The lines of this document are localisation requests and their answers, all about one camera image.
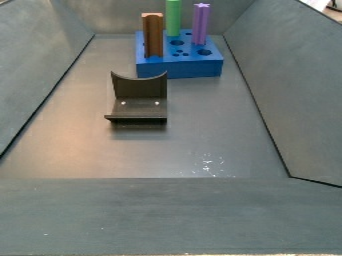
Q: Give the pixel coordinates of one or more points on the brown grooved peg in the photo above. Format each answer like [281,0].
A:
[153,34]

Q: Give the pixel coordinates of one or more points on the dark grey regrasp stand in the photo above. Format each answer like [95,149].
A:
[141,98]

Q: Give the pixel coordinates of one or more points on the green cylinder peg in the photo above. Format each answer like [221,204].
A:
[173,17]

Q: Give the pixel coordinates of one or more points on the purple star-shaped peg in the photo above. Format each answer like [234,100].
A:
[199,23]

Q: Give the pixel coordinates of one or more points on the blue foam fixture block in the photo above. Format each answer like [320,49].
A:
[185,60]

